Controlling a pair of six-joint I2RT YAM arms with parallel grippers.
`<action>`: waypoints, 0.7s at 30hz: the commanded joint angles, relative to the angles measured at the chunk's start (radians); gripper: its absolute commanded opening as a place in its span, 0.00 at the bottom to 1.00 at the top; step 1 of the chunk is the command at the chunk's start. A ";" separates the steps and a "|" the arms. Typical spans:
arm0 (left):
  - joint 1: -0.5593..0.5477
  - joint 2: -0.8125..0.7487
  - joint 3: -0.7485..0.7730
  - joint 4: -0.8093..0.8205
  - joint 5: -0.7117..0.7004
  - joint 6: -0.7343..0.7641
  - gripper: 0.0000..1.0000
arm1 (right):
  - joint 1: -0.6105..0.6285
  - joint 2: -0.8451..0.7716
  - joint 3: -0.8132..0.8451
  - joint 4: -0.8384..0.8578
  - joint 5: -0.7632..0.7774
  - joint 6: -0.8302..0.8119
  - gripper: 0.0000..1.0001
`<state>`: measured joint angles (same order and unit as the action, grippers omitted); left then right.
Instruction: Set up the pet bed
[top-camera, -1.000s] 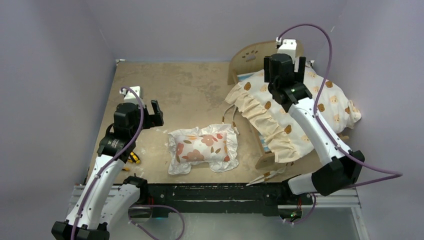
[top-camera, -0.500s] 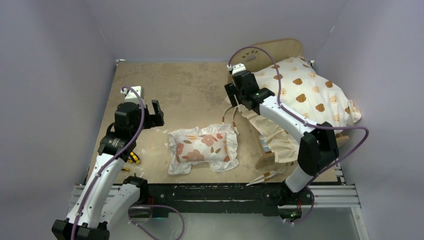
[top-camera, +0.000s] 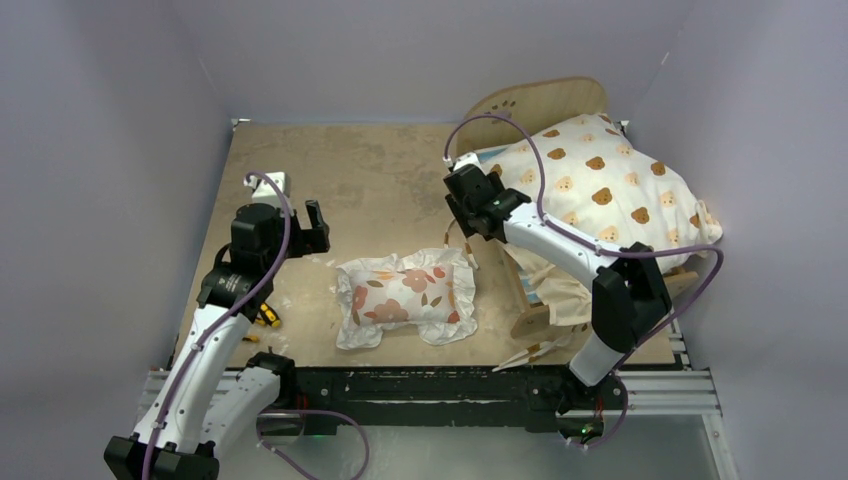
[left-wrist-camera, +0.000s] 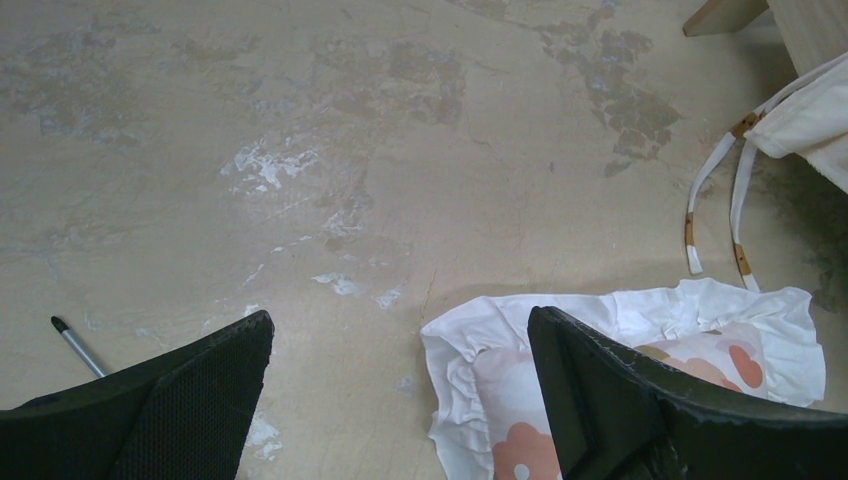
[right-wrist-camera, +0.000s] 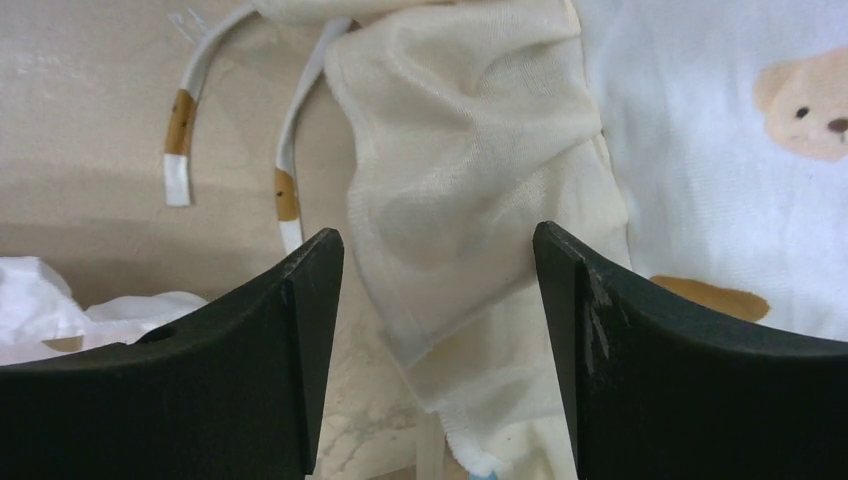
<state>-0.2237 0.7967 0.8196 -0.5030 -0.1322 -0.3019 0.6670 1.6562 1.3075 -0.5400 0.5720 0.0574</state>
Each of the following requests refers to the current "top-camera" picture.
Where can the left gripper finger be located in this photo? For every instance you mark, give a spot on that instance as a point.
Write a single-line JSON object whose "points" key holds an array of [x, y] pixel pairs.
{"points": [[317, 240], [315, 215]]}

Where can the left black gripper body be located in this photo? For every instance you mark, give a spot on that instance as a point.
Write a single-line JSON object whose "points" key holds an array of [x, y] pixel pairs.
{"points": [[297, 240]]}

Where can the floral print small pillow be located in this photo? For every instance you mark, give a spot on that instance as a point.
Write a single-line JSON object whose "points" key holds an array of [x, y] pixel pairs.
{"points": [[431, 290]]}

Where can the wooden pet bed frame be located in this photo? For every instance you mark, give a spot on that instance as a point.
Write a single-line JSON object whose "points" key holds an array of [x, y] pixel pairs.
{"points": [[533, 106]]}

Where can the bear print white cushion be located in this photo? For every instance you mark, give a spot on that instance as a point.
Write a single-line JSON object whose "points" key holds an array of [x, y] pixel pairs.
{"points": [[591, 177]]}

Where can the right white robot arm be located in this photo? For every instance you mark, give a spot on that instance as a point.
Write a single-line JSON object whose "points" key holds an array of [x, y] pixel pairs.
{"points": [[628, 293]]}

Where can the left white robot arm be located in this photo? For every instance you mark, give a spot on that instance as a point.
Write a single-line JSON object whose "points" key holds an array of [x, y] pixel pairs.
{"points": [[192, 424]]}

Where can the blue striped bed mattress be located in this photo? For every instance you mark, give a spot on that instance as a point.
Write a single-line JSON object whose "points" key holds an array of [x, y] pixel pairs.
{"points": [[485, 155]]}

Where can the yellow black screwdriver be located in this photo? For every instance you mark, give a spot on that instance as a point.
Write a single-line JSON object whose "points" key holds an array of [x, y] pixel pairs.
{"points": [[267, 317]]}

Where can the aluminium table frame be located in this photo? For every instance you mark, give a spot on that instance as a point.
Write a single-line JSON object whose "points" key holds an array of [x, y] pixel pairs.
{"points": [[621, 392]]}

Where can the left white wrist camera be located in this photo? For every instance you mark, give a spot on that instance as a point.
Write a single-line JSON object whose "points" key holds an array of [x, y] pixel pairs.
{"points": [[268, 188]]}

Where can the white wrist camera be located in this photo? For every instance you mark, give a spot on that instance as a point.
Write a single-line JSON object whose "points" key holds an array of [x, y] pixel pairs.
{"points": [[468, 159], [268, 188]]}

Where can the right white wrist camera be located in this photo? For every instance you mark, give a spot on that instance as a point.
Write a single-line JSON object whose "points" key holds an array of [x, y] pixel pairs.
{"points": [[468, 159]]}

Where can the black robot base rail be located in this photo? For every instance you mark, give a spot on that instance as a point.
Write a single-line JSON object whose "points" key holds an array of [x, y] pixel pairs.
{"points": [[533, 398]]}

